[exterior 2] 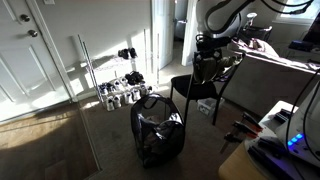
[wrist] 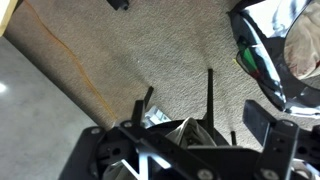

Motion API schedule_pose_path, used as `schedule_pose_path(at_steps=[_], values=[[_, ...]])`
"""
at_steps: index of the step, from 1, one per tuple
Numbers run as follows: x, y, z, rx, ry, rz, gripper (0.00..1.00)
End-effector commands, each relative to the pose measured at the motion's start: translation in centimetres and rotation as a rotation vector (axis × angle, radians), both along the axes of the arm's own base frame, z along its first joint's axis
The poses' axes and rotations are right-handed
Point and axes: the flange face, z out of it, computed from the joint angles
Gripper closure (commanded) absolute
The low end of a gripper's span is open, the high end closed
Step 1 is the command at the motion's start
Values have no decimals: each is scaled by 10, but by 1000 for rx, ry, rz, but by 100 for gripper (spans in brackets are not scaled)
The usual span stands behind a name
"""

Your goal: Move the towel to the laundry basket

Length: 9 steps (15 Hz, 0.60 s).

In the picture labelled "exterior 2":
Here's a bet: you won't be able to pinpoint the metal deadbolt lock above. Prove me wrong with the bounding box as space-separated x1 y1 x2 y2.
19 13 31 23

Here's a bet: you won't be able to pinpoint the orange handled bar clamp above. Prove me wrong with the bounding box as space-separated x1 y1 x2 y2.
241 111 265 133
219 120 260 155

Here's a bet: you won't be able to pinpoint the black background chair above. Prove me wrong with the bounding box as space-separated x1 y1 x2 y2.
234 25 273 45

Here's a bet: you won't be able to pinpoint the wire shoe rack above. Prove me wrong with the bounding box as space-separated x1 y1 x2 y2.
77 28 162 105

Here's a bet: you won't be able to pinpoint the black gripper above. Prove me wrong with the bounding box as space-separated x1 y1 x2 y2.
194 33 232 70

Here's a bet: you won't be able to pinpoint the olive green towel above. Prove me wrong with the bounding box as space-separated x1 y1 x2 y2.
192 55 242 85

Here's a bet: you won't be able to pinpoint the grey couch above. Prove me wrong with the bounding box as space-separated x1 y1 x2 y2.
215 38 320 118

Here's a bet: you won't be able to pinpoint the white desk lamp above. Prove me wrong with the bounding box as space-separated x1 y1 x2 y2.
245 12 259 30

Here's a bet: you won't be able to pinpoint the black flat box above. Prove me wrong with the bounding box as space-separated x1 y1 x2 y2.
287 39 315 53

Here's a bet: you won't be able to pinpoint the black shoes pair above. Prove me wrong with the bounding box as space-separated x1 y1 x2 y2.
117 47 138 60

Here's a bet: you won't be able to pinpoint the round metal door knob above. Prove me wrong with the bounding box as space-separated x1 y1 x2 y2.
27 28 39 39

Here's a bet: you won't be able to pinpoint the small black device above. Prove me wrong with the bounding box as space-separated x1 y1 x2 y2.
272 108 295 125

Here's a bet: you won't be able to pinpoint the black base cable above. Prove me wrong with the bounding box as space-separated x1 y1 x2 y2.
285 68 320 158

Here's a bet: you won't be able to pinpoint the black tool bars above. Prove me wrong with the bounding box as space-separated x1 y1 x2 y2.
247 136 288 174

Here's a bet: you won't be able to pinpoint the black metal chair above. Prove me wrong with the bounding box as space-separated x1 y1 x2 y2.
169 52 247 127

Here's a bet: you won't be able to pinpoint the bright window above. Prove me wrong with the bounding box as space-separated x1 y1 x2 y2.
272 0 320 26

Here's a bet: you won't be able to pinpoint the black mesh laundry basket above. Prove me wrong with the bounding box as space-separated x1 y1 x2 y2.
130 93 187 169

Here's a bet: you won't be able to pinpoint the round robot base plate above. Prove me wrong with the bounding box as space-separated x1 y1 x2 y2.
244 134 320 180

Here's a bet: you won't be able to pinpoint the clear plastic storage box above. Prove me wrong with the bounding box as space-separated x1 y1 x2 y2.
196 97 226 117

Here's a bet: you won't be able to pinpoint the black sandals pile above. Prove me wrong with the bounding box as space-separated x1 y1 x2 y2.
124 70 146 86

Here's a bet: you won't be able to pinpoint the white panel entry door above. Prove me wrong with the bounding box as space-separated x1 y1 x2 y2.
0 0 74 123

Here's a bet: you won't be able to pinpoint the white closet door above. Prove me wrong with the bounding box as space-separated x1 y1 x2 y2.
151 0 177 70

